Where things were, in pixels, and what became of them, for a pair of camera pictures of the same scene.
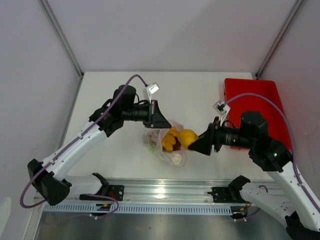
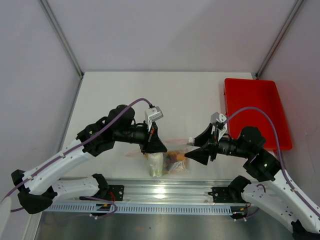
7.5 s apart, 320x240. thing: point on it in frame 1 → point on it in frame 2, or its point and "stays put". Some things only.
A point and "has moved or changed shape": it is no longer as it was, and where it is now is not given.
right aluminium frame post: [290, 20] stays put
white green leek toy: [175, 158] → [155, 161]
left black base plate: [116, 191] stays put
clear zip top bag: [166, 142] has moved or changed shape
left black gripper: [155, 119] → [154, 143]
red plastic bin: [244, 95] stays put
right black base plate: [223, 195] stays put
